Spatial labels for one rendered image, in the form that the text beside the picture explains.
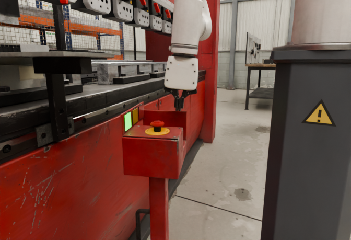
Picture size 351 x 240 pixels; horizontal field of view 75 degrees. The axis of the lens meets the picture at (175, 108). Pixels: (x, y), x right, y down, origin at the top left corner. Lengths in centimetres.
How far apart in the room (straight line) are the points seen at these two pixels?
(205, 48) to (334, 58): 225
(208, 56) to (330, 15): 221
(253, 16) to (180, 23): 745
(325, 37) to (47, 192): 72
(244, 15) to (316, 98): 773
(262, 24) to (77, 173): 763
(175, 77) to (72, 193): 46
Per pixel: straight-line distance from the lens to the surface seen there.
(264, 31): 801
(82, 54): 55
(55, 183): 73
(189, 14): 69
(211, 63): 265
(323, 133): 50
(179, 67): 70
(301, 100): 48
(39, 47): 72
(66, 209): 79
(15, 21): 81
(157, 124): 65
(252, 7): 818
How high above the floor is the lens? 98
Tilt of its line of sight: 12 degrees down
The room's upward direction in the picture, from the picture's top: straight up
